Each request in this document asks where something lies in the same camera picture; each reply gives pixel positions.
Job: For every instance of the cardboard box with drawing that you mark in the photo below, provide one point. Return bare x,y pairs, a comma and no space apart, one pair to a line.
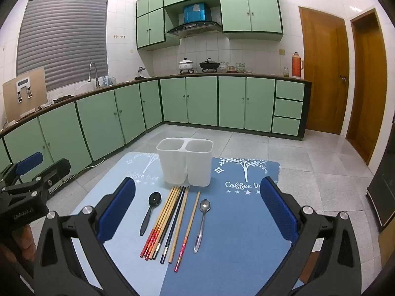
34,108

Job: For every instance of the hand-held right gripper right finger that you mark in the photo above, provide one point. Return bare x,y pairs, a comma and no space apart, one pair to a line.
279,212

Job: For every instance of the green cabinet drawer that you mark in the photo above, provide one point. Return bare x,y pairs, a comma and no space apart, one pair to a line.
289,90
286,125
288,109

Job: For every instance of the orange thermos flask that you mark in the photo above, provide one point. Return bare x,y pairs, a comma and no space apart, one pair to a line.
297,66

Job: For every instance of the white two-compartment utensil holder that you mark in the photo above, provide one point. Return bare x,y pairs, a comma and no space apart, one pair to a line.
185,163

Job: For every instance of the red-tipped wooden chopstick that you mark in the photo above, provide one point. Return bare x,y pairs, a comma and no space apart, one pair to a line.
187,232
157,222
164,223
160,223

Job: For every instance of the green base cabinet run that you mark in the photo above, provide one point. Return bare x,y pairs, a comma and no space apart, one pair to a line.
92,123

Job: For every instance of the blue hood chimney cover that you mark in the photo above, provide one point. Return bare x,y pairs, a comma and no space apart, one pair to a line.
196,12

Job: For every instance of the white lidded pot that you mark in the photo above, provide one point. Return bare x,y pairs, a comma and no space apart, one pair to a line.
186,64

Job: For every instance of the light blue tree-print mat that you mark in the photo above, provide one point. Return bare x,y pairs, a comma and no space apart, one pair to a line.
129,252

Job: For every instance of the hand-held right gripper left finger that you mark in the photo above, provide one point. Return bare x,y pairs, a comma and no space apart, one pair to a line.
118,209

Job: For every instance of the metal spoon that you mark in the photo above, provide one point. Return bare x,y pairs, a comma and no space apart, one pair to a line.
205,206

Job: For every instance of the chrome kitchen faucet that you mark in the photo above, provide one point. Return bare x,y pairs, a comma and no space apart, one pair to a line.
97,78

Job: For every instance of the small metal kettle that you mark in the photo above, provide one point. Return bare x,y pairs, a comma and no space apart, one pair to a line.
142,71

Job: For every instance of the black chopstick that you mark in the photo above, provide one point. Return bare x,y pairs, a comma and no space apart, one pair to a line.
174,225
169,223

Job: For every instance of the small glass jar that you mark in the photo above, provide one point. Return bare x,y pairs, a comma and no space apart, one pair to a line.
286,72

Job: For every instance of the gas stove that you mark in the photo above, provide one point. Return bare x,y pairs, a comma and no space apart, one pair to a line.
197,71

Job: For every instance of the patterned glass container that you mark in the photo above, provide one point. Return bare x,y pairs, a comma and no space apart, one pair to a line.
240,67

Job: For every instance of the black lidded wok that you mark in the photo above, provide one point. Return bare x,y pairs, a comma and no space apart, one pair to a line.
209,65

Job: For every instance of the black plastic spoon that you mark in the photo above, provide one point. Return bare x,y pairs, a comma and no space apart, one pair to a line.
155,199

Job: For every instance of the person's left hand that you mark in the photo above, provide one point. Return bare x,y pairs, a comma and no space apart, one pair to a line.
18,245

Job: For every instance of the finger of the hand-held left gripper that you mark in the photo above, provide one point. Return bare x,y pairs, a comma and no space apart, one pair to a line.
58,169
29,162

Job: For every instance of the grey window blind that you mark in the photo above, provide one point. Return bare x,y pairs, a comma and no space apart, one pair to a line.
61,43

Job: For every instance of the small translucent bottle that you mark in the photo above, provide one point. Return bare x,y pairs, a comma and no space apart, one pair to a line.
111,80

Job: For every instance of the plain wooden door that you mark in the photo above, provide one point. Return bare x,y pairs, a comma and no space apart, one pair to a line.
367,98

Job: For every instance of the black glass-front cabinet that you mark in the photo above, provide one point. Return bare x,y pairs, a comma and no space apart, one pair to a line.
384,197

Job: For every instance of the tan cardboard box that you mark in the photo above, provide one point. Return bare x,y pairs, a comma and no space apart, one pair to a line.
388,249

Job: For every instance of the black range hood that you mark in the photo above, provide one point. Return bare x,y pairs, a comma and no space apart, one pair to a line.
194,28

